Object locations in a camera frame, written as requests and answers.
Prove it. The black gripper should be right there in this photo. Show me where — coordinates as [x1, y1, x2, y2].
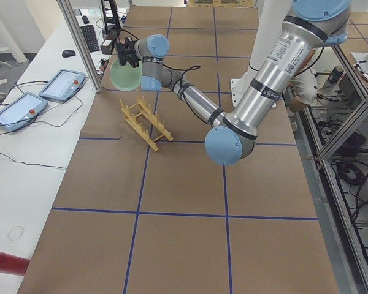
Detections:
[115, 37, 140, 68]

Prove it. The light green plate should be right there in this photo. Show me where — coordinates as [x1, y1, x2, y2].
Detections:
[110, 59, 142, 91]

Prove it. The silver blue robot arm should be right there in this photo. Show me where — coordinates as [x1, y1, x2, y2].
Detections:
[116, 1, 351, 165]

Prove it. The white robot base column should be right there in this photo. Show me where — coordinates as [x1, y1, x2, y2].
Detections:
[231, 0, 293, 107]

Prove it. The black power adapter box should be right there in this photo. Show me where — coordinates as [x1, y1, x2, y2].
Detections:
[100, 34, 116, 55]

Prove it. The black keyboard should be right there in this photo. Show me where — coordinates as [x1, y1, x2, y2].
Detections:
[80, 24, 99, 53]

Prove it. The wooden dish rack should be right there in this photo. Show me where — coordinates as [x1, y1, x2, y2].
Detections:
[119, 94, 174, 151]

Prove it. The black computer mouse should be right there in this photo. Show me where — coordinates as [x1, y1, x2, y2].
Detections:
[61, 49, 76, 58]

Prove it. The far teach pendant tablet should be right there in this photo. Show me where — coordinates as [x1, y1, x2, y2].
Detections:
[39, 69, 86, 102]

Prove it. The teach pendant tablet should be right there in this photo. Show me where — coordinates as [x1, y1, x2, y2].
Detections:
[39, 69, 86, 102]
[0, 92, 48, 131]

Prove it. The near teach pendant tablet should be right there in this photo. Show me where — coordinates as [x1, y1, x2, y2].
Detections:
[0, 92, 48, 131]

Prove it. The person in white shorts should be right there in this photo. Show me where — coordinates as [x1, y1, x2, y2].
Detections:
[286, 45, 319, 132]

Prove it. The red cylinder tube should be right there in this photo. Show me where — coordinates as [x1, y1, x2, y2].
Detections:
[0, 252, 30, 276]

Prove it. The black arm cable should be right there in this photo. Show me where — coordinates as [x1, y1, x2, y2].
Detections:
[162, 62, 202, 81]

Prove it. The aluminium frame post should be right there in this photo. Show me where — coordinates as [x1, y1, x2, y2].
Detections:
[57, 0, 102, 93]

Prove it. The aluminium frame rail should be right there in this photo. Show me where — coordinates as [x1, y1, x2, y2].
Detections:
[301, 39, 368, 293]

